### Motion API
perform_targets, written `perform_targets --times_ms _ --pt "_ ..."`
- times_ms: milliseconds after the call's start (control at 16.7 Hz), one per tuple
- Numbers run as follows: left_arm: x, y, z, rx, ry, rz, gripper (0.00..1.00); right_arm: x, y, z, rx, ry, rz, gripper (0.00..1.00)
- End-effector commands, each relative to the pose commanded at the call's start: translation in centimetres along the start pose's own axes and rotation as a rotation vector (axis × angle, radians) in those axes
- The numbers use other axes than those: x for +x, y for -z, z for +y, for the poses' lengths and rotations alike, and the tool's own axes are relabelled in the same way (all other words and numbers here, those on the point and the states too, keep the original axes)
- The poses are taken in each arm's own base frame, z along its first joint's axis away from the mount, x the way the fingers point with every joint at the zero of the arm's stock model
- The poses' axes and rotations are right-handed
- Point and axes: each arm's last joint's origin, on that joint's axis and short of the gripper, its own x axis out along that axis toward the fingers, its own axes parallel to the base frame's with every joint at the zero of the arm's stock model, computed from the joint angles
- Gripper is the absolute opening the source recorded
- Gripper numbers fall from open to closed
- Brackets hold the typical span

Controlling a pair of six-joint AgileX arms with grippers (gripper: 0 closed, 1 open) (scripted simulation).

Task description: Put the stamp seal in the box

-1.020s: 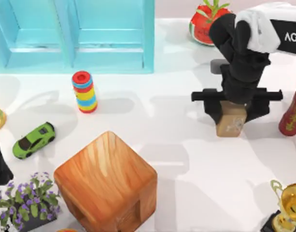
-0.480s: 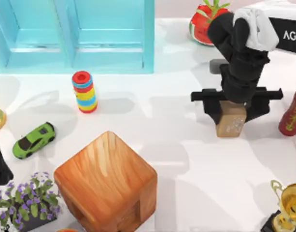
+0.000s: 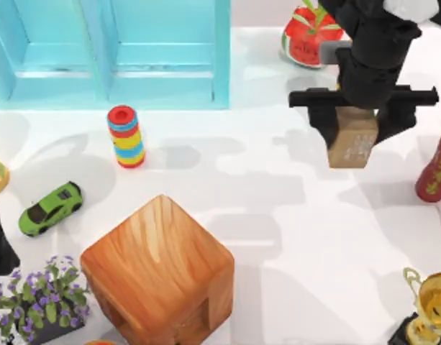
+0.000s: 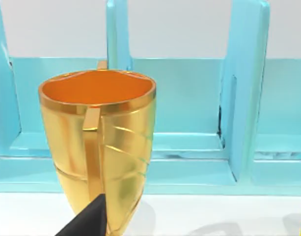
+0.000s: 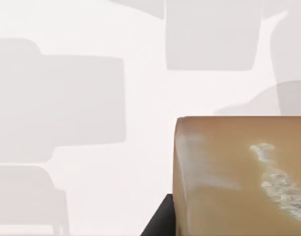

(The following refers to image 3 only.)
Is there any brown carton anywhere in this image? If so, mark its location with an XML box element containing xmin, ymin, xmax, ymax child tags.
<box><xmin>327</xmin><ymin>106</ymin><xmax>379</xmax><ymax>169</ymax></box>

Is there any pale grey rounded box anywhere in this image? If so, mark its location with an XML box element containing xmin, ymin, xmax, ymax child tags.
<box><xmin>318</xmin><ymin>40</ymin><xmax>353</xmax><ymax>68</ymax></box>

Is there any red bottle with gold print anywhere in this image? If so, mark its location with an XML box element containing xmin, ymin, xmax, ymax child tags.
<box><xmin>414</xmin><ymin>129</ymin><xmax>441</xmax><ymax>204</ymax></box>

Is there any watermelon plant pot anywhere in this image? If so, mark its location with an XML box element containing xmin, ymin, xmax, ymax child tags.
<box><xmin>279</xmin><ymin>0</ymin><xmax>345</xmax><ymax>68</ymax></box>

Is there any light blue rack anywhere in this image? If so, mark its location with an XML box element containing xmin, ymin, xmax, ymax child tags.
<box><xmin>0</xmin><ymin>0</ymin><xmax>231</xmax><ymax>111</ymax></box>

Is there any gold cup trophy black base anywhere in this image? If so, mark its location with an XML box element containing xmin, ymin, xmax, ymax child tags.
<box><xmin>387</xmin><ymin>267</ymin><xmax>441</xmax><ymax>345</ymax></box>

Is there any stack of coloured rings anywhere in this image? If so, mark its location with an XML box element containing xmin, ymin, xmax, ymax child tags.
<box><xmin>106</xmin><ymin>104</ymin><xmax>147</xmax><ymax>170</ymax></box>

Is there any wooden block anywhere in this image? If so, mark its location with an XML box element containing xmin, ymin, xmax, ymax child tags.
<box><xmin>79</xmin><ymin>193</ymin><xmax>236</xmax><ymax>345</ymax></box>

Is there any green toy car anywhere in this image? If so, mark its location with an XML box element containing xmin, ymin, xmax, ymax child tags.
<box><xmin>17</xmin><ymin>180</ymin><xmax>83</xmax><ymax>237</ymax></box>

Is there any purple flower plant pot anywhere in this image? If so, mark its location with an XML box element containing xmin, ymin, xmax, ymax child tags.
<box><xmin>0</xmin><ymin>254</ymin><xmax>92</xmax><ymax>345</ymax></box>

